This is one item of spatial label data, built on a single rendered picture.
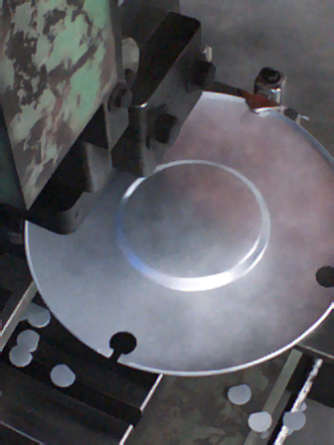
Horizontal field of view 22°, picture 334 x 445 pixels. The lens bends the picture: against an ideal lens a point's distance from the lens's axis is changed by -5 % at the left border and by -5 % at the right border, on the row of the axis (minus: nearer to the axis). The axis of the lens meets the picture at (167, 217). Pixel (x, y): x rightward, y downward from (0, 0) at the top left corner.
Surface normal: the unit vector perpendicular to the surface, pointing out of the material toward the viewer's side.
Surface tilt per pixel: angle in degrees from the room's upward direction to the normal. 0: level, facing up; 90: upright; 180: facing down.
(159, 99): 90
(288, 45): 0
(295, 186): 0
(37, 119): 90
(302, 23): 0
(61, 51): 90
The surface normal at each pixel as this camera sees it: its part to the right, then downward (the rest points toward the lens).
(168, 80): 0.89, 0.36
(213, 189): -0.03, -0.56
